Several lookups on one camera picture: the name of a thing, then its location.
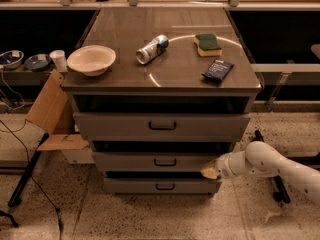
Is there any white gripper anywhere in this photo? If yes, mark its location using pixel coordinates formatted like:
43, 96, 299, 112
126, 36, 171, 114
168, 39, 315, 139
200, 153, 235, 180

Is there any grey drawer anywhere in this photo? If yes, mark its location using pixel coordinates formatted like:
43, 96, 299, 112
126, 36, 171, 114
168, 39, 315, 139
104, 171, 221, 195
74, 112, 249, 142
92, 142, 234, 172

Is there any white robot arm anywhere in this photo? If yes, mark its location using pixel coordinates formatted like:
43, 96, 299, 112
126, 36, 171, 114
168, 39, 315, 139
200, 141, 320, 204

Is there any grey bottom drawer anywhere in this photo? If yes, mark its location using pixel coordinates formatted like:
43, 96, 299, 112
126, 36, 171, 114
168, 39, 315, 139
104, 171, 221, 195

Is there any grey drawer cabinet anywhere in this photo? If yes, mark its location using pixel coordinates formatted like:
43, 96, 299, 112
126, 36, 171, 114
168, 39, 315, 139
60, 6, 263, 195

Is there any grey top drawer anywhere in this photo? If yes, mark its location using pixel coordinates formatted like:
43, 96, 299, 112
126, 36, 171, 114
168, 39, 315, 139
74, 112, 249, 142

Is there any dark blue snack packet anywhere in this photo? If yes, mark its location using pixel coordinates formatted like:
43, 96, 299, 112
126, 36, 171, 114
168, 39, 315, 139
202, 59, 233, 82

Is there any green yellow sponge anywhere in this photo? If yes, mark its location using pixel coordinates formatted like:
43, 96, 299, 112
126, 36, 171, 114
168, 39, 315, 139
194, 34, 222, 57

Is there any silver blue soda can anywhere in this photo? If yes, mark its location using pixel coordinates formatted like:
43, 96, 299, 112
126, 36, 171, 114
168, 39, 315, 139
136, 35, 169, 65

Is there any brown cardboard box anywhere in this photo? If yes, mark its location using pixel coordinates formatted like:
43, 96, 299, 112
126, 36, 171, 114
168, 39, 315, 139
26, 70, 94, 164

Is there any white paper cup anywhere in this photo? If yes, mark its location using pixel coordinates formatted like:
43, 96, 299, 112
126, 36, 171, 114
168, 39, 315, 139
49, 50, 67, 72

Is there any black left stand leg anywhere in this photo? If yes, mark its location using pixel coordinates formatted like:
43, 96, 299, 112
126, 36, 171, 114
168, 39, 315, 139
8, 149, 41, 207

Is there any white blue bowl on shelf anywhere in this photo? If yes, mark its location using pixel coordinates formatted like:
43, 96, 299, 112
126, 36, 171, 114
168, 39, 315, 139
0, 50, 24, 70

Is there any black floor cable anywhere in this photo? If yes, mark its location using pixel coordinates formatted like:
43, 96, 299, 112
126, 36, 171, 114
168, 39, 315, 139
0, 120, 64, 240

